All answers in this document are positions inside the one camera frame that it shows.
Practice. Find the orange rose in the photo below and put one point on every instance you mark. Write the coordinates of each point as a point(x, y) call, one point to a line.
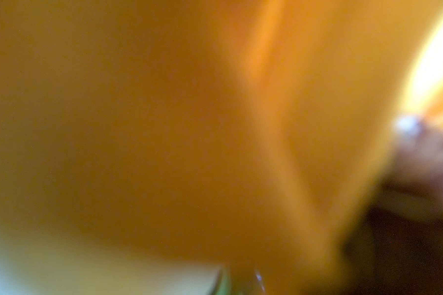
point(159, 147)

